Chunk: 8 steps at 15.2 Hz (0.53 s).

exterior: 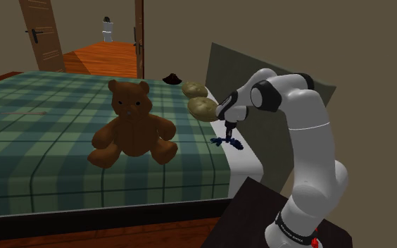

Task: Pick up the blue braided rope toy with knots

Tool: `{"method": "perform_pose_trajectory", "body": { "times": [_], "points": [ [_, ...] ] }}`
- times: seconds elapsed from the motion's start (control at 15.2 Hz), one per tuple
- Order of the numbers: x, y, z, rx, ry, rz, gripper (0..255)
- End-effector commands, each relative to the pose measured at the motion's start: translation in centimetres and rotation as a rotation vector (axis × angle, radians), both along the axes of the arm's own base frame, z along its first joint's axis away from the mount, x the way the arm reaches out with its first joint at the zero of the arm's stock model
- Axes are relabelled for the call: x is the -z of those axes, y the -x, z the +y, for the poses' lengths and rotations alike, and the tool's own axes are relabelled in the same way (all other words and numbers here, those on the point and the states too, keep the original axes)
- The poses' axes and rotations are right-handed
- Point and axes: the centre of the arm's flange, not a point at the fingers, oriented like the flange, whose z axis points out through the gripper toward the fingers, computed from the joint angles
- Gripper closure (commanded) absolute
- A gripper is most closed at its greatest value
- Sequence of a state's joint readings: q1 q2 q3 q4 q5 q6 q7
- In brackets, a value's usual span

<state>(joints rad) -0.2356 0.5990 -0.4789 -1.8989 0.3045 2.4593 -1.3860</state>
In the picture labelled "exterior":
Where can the brown wooden door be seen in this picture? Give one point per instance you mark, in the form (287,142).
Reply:
(42,34)

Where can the dark maroon cap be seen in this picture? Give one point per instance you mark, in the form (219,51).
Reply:
(172,79)

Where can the brown teddy bear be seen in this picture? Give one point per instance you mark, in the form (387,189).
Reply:
(134,127)

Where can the bed with green plaid cover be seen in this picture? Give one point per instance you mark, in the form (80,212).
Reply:
(64,154)

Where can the dark robot stand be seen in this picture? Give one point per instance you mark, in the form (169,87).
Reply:
(250,213)

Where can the tan round cushion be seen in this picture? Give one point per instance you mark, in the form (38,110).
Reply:
(202,108)
(195,90)

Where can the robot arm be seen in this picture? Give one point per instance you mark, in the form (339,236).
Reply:
(306,144)

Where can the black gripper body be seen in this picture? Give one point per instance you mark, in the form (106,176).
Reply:
(229,126)

